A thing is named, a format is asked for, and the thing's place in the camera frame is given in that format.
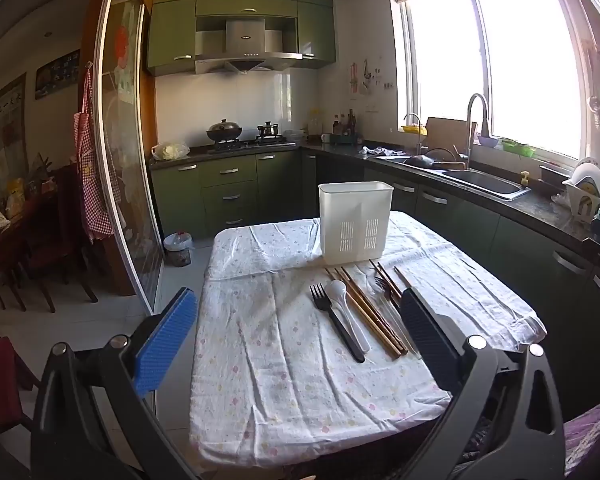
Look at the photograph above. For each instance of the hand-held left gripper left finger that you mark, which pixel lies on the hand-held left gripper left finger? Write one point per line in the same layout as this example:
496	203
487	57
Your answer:
165	345

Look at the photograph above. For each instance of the small steel faucet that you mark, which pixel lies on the small steel faucet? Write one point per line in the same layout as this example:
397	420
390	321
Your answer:
419	132

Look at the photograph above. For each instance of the clear plastic bag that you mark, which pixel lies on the clear plastic bag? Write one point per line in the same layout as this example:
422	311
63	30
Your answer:
170	151

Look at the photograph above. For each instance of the white floral tablecloth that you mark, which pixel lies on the white floral tablecloth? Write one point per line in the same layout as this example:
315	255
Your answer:
280	360

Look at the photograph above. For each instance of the grey dish rag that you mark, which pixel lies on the grey dish rag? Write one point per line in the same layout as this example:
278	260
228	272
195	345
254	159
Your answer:
380	150

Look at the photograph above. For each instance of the green base cabinets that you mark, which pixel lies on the green base cabinets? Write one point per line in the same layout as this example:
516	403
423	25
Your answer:
230	195

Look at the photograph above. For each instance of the dark framed wall picture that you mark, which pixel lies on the dark framed wall picture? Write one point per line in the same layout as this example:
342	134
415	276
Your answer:
57	75

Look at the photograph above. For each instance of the purple bowl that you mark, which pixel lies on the purple bowl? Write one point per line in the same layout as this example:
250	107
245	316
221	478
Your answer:
487	141

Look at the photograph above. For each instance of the steel range hood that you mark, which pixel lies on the steel range hood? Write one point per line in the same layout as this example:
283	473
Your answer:
245	35

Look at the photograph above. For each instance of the red cushioned chair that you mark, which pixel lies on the red cushioned chair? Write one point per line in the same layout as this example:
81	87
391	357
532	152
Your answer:
0	390

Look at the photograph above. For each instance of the kitchen window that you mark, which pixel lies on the kitchen window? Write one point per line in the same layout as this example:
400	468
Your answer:
520	60

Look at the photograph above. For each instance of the red checked apron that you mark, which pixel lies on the red checked apron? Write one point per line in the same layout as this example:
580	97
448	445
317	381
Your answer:
92	175

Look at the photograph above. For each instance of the dark wooden chair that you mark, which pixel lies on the dark wooden chair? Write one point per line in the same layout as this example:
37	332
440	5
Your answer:
55	255

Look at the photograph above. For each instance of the wooden dining table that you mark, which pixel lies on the wooden dining table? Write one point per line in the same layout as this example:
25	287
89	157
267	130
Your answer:
10	245

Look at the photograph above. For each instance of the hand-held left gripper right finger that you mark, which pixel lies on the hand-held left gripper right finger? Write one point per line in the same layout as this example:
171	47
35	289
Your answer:
430	332

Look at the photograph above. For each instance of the dark pan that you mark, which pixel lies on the dark pan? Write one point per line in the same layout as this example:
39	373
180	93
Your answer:
425	161

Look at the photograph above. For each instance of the small white trash bin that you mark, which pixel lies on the small white trash bin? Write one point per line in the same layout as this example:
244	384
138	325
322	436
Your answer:
177	250

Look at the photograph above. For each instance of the black fork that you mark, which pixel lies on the black fork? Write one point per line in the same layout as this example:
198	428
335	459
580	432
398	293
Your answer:
347	335

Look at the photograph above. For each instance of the white plate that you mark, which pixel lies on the white plate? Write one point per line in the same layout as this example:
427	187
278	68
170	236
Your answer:
591	175

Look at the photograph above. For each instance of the clear plastic fork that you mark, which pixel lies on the clear plastic fork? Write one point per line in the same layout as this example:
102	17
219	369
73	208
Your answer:
386	291

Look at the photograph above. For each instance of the sliding glass door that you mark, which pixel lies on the sliding glass door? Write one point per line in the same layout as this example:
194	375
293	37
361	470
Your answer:
130	170

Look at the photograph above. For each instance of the dish rack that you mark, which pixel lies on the dish rack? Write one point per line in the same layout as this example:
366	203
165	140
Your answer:
580	205

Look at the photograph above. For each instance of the white plastic spoon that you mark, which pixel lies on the white plastic spoon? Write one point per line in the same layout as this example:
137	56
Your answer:
337	291

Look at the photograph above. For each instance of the light wooden chopstick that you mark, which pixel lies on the light wooden chopstick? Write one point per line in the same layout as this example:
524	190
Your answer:
369	310
361	313
376	310

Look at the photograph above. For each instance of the yellow sink knob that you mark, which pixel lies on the yellow sink knob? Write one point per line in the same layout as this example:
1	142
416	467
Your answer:
524	179

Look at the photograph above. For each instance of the black wok with lid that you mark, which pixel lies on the black wok with lid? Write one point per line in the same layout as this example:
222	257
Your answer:
224	131

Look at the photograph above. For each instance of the wall poster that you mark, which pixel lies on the wall poster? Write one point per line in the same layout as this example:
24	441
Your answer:
361	79

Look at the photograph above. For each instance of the gas stove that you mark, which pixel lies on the gas stove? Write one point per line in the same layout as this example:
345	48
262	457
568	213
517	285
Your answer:
260	143

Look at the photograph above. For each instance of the yellow bowl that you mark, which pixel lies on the yellow bowl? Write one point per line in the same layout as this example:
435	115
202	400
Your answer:
414	130

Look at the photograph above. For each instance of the white plastic utensil holder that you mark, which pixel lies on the white plastic utensil holder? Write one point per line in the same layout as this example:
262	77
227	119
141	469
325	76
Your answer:
355	220

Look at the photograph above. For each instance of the green wall cabinets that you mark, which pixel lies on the green wall cabinets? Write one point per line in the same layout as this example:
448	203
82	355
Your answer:
170	30

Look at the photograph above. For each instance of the rack of condiment bottles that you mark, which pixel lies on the rack of condiment bottles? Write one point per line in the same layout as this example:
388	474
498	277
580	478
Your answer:
345	132

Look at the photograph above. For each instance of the green plastic baskets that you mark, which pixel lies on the green plastic baskets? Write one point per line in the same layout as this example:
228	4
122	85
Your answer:
519	149

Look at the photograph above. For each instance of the tall steel faucet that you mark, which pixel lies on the tall steel faucet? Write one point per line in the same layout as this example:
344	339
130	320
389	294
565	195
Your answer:
471	110

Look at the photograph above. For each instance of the hanging calligraphy scroll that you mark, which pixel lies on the hanging calligraphy scroll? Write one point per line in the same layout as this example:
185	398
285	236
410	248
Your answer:
10	140

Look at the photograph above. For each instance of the wooden cutting board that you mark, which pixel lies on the wooden cutting board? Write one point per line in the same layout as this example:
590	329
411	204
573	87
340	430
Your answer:
450	135

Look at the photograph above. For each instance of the steel kitchen sink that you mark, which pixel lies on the steel kitchen sink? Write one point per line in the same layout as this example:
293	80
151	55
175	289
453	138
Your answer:
485	182

